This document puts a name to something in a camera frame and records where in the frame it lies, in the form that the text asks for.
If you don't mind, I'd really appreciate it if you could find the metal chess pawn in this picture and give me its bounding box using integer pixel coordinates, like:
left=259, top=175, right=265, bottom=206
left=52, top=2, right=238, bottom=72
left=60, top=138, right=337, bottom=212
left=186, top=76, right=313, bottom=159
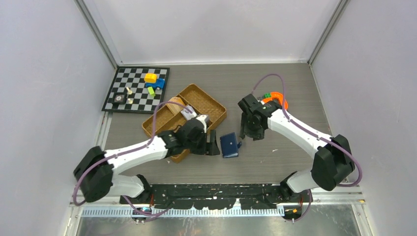
left=125, top=87, right=133, bottom=95

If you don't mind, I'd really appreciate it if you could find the blue leather card holder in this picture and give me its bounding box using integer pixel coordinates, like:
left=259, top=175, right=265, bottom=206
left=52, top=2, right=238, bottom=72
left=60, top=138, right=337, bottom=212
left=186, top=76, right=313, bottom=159
left=220, top=132, right=242, bottom=158

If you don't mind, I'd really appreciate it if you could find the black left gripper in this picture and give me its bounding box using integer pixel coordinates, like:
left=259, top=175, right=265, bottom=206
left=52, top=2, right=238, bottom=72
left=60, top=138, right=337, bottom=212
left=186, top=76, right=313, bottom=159
left=184, top=129, right=219, bottom=155

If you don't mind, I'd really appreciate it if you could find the silver credit card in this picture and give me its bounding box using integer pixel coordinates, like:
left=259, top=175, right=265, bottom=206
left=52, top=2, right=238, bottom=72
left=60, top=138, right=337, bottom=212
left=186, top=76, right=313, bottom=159
left=181, top=105, right=198, bottom=120

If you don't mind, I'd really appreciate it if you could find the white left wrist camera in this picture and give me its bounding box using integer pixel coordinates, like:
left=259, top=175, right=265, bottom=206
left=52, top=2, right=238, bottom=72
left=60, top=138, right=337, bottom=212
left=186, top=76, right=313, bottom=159
left=196, top=114, right=209, bottom=133

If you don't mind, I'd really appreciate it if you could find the black white checkerboard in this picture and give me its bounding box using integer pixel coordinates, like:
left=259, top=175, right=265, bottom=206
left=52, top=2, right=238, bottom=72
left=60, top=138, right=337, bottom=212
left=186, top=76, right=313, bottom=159
left=102, top=66, right=170, bottom=114

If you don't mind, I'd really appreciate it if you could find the yellow toy block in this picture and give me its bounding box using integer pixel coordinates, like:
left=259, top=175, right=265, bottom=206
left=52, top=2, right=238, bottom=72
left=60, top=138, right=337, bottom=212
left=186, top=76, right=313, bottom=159
left=144, top=73, right=158, bottom=84

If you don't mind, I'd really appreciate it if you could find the black square chess piece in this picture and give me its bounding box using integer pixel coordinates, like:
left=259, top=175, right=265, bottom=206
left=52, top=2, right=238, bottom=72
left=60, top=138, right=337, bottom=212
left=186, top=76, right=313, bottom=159
left=112, top=92, right=128, bottom=104

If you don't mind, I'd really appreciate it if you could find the black mounting rail base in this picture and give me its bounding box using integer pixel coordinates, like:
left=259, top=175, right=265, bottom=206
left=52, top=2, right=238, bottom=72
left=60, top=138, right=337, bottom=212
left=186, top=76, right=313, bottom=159
left=119, top=183, right=309, bottom=210

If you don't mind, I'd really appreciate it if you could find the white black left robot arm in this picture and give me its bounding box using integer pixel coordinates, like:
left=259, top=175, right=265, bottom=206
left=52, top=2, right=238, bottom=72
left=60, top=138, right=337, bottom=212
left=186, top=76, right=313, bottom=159
left=73, top=115, right=217, bottom=206

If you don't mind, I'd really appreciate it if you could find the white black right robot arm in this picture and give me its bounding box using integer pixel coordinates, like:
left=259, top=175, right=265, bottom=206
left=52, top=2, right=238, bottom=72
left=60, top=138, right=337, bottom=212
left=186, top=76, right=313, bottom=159
left=238, top=94, right=356, bottom=202

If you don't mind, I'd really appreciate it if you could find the green toy block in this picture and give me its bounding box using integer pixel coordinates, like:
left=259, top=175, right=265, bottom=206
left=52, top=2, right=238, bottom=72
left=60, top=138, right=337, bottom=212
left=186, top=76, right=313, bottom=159
left=147, top=87, right=155, bottom=97

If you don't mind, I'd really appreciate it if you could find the blue toy car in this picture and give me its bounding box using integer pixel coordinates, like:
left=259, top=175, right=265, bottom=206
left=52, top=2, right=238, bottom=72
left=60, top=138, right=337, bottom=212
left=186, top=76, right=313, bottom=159
left=145, top=78, right=165, bottom=90

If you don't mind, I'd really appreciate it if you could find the woven divided basket tray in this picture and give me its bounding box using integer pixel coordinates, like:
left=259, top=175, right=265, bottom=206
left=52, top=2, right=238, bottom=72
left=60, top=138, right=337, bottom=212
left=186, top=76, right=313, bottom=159
left=140, top=84, right=227, bottom=163

